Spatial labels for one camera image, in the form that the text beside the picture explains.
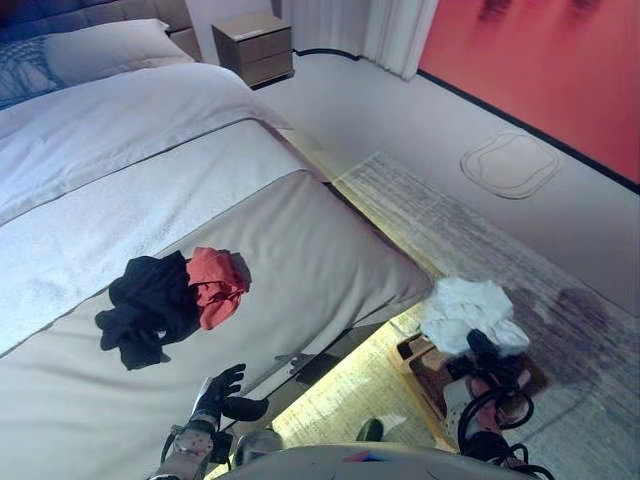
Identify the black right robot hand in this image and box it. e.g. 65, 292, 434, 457
467, 329, 525, 386

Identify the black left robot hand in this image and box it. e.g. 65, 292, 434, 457
197, 363, 269, 429

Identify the white garment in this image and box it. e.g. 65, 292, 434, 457
419, 277, 531, 359

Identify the orange red garment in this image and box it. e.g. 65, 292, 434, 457
187, 247, 253, 331

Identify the black garment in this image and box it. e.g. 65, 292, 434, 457
94, 251, 201, 371

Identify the wooden laundry basket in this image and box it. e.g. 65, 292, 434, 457
397, 334, 551, 451

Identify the bed with white bedding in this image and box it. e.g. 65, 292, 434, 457
0, 62, 434, 480

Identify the robot left leg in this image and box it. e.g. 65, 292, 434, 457
234, 428, 284, 469

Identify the robot leg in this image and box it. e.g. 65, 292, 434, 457
234, 428, 284, 469
357, 418, 385, 444

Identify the pale striped area rug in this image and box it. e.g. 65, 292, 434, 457
219, 152, 640, 480

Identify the robot right leg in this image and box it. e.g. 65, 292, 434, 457
357, 418, 385, 444

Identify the grey robot torso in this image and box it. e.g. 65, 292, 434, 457
209, 442, 506, 480

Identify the small white floor mat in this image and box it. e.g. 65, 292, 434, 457
459, 130, 562, 201

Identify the pale window curtain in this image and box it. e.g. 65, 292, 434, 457
279, 0, 441, 81

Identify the brown two-drawer nightstand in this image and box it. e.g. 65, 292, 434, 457
211, 10, 295, 90

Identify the plain grey pillow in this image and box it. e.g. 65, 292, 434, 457
42, 18, 196, 86

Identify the patterned grey cushion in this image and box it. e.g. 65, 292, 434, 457
0, 34, 66, 106

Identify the padded brown headboard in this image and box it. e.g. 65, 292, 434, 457
0, 0, 204, 64

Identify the upholstered bed frame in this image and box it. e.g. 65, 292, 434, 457
214, 304, 441, 451

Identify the dark floor cable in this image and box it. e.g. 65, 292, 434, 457
292, 46, 362, 62

